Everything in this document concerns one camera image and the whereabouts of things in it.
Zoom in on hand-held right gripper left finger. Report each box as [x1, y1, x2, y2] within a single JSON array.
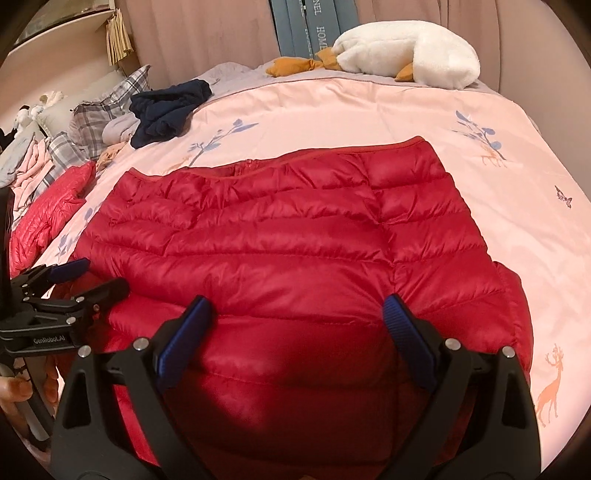
[[51, 295, 215, 480]]

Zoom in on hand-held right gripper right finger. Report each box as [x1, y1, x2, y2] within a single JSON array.
[[383, 294, 542, 480]]

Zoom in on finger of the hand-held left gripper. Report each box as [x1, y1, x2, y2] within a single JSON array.
[[9, 257, 92, 298], [25, 277, 131, 324]]

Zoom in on red quilted down jacket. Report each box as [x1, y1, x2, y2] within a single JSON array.
[[71, 135, 534, 480]]

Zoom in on person's left hand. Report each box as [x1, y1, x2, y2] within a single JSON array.
[[0, 357, 60, 444]]

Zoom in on light red padded jacket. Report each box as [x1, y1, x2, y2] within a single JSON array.
[[8, 161, 98, 278]]

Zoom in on pink garment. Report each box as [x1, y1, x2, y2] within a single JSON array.
[[11, 138, 54, 217]]

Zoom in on peach soft toy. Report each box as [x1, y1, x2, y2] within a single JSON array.
[[95, 141, 127, 174]]

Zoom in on grey garment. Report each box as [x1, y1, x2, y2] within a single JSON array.
[[102, 113, 139, 144]]

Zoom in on plaid pillow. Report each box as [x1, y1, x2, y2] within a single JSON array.
[[46, 65, 153, 185]]

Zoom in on small plush toys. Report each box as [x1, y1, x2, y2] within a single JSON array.
[[14, 90, 65, 134]]

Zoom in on navy blue garment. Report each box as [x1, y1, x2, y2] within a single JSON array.
[[128, 78, 214, 149]]

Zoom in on beige hanging tassel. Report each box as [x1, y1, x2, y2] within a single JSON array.
[[105, 9, 132, 68]]

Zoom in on pale printed bed cover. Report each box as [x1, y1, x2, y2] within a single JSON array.
[[28, 76, 591, 462]]

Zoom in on white plush goose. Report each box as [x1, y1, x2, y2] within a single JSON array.
[[266, 22, 481, 88]]

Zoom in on white wall shelf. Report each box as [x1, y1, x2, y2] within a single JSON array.
[[0, 0, 116, 63]]

